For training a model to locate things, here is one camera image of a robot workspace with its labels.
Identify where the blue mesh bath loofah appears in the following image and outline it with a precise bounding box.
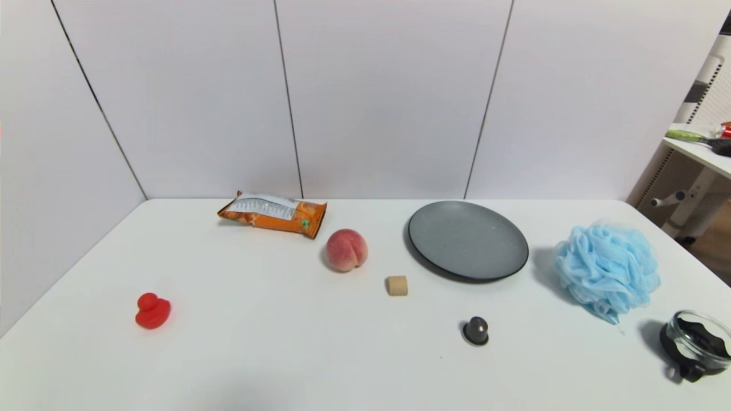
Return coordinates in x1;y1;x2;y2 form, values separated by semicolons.
554;220;661;325

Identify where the gray round plate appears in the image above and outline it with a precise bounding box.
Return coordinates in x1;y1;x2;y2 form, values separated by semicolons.
407;200;530;282

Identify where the pink peach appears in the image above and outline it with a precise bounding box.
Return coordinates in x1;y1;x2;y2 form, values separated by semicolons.
325;228;369;273

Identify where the orange snack bag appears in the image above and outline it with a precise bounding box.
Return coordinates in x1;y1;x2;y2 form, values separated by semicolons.
217;191;328;240

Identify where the small dark round knob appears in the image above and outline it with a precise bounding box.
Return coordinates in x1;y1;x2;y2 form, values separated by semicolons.
462;316;490;346

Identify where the red rubber duck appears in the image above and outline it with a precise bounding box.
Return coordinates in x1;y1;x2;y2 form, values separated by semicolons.
135;292;172;330

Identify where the white side desk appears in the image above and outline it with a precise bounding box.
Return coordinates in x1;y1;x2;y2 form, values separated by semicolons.
650;122;731;241

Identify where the glass bowl on black base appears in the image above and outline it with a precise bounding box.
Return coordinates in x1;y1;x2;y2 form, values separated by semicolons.
660;310;731;384

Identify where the white perforated panel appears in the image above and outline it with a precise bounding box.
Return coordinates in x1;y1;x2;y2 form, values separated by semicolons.
676;11;731;127

